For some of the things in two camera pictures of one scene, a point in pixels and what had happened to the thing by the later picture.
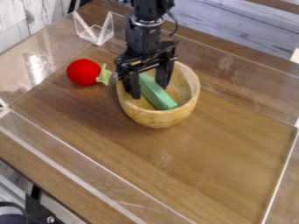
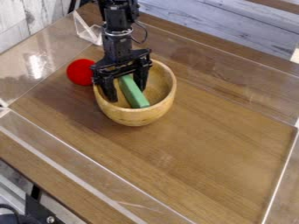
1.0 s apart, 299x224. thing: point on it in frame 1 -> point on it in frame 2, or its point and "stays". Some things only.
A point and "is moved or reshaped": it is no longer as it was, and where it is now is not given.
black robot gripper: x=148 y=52 -> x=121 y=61
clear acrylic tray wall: x=108 y=171 stays
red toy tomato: x=84 y=72 stays
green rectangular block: x=157 y=94 is moved or reshaped
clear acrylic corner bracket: x=96 y=33 stays
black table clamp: x=38 y=213 stays
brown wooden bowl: x=184 y=90 -> x=160 y=94
